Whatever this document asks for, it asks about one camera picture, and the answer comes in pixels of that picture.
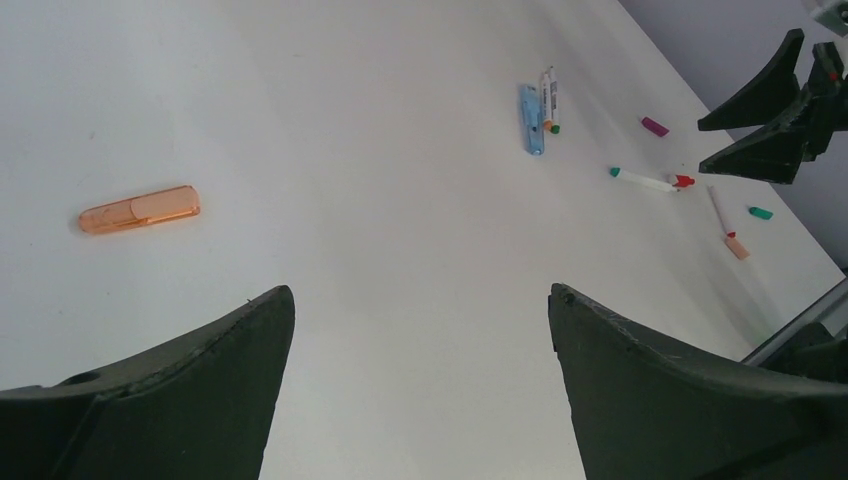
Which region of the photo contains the green pen cap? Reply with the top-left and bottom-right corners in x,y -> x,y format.
748,206 -> 774,221

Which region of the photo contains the white pen orange tip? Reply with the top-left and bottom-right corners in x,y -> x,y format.
540,70 -> 554,132

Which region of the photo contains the white pen green tip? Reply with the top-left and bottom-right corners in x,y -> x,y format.
547,66 -> 561,134

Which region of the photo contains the white marker green end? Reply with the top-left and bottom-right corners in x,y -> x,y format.
609,167 -> 679,192

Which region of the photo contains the blue translucent highlighter pen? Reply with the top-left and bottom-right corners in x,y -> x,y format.
519,84 -> 545,156

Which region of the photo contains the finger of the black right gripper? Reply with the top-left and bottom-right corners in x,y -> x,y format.
699,89 -> 807,185
697,28 -> 805,131

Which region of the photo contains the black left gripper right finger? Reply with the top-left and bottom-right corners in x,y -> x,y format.
548,284 -> 847,479

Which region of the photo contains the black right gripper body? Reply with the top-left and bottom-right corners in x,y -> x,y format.
802,42 -> 847,162

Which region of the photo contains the purple pen cap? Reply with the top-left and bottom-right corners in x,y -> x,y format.
640,116 -> 670,138

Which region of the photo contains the red pen cap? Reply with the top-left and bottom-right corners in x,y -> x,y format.
669,174 -> 696,190

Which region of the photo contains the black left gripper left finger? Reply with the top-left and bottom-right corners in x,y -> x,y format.
1,286 -> 295,479

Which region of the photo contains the orange translucent highlighter pen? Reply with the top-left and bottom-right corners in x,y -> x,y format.
77,185 -> 201,235

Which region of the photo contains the thin white red pen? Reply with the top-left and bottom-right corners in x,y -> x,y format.
707,185 -> 737,238

